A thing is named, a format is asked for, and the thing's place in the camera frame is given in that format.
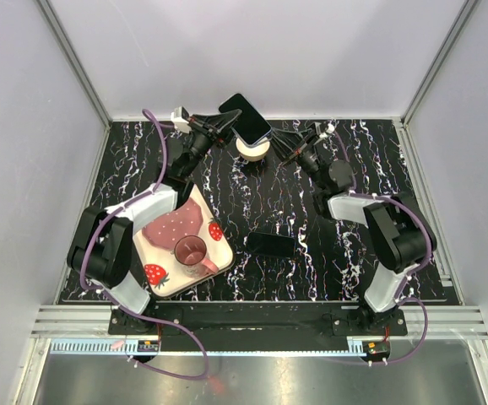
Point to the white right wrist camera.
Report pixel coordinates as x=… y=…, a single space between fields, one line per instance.
x=324 y=130

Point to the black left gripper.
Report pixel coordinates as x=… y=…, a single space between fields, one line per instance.
x=214 y=126

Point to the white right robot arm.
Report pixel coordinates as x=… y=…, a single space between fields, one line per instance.
x=401 y=238

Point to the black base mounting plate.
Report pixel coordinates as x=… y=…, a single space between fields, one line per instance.
x=339 y=318

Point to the pink dotted plate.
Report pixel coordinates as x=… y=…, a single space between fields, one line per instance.
x=165 y=231

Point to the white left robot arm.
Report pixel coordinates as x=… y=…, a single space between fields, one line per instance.
x=102 y=245

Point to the white strawberry tray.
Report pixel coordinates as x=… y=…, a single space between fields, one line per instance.
x=164 y=274

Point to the black smartphone on table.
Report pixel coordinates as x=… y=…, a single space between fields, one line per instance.
x=270 y=245

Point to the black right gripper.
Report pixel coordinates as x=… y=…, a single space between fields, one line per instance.
x=293 y=145

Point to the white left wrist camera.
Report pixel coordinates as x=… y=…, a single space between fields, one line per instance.
x=179 y=119

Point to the phone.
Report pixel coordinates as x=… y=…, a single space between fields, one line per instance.
x=251 y=127

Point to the cream ceramic bowl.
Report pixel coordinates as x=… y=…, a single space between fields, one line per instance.
x=252 y=154

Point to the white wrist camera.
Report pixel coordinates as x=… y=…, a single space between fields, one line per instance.
x=324 y=130
x=179 y=119

